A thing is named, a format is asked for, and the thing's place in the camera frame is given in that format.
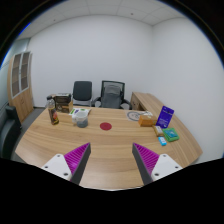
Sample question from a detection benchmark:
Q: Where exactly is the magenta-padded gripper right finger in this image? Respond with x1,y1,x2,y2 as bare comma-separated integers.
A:
132,143,183,186

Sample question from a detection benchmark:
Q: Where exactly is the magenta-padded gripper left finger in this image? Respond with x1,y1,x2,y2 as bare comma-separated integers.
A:
41,142,92,185

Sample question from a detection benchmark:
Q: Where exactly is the clear drink bottle black cap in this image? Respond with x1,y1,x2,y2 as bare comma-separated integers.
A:
45,96,60,126

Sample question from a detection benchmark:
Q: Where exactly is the small blue box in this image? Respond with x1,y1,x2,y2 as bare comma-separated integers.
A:
157,136,168,147

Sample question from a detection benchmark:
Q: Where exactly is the small yellow box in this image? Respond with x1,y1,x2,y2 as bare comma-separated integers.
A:
152,125,165,138

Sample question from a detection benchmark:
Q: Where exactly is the green packet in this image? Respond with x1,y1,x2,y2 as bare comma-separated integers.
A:
162,127,180,143

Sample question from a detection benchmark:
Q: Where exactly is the small orange box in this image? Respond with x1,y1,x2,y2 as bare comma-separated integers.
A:
138,114,158,128

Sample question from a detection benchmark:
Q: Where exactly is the white mug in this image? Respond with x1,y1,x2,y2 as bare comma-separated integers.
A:
71,110,90,129

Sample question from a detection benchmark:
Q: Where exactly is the flat round red coaster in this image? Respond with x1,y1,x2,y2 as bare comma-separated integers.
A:
99,122,113,131

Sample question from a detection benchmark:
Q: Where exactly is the purple standing box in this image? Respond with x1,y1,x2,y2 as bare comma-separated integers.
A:
155,105,175,129

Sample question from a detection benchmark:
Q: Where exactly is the sheet with round print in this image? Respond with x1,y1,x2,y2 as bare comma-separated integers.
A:
126,110,154,122

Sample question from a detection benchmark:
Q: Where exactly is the printed sticker sheet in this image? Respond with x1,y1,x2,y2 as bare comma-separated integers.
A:
68,107,92,118

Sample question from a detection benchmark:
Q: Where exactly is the brown cardboard carton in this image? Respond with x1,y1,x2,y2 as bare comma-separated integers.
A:
53,93,74,114

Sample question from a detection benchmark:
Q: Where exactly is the wooden side desk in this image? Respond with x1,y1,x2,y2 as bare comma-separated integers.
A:
129,91,164,113

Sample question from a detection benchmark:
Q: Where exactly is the black office chair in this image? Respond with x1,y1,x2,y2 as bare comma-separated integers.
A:
71,80,94,108

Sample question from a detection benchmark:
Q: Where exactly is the grey mesh office chair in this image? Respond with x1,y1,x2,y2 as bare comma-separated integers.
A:
91,80,133,110

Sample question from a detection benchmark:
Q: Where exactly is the black sofa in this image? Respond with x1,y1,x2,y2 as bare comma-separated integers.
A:
0,104,23,160

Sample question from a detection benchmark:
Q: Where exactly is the wooden shelf cabinet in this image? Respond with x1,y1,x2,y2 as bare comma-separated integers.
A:
7,50,35,124

